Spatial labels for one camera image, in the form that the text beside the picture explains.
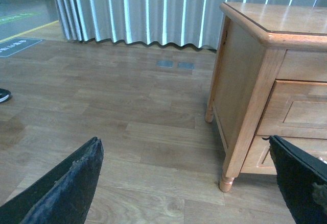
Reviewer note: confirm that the grey floor sign sticker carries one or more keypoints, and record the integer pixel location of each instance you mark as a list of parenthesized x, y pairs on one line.
[(16, 45)]

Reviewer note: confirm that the right metal floor plate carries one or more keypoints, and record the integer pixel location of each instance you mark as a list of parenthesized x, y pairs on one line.
[(186, 65)]

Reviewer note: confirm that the light wooden nightstand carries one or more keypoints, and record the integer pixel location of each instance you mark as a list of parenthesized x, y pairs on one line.
[(260, 44)]

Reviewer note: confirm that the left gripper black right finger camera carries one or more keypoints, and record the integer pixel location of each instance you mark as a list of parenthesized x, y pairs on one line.
[(301, 179)]

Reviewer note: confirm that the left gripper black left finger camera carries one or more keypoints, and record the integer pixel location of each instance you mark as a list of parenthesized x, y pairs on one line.
[(64, 194)]

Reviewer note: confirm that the grey pleated curtain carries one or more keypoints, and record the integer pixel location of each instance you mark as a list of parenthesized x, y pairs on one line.
[(181, 22)]

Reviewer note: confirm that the wooden drawer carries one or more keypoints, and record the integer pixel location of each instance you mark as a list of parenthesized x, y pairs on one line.
[(258, 159), (295, 109)]

